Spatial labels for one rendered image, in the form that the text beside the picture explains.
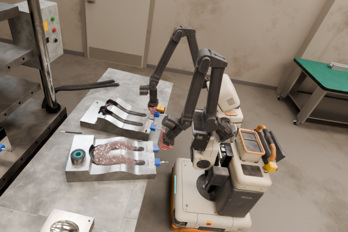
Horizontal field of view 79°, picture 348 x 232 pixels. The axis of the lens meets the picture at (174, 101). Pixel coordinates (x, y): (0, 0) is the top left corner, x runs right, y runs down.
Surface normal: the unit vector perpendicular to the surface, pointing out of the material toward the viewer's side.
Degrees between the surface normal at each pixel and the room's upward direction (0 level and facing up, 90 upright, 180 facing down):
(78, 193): 0
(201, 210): 0
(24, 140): 0
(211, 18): 90
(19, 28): 90
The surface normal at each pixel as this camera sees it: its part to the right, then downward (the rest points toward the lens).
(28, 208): 0.19, -0.78
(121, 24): -0.01, 0.60
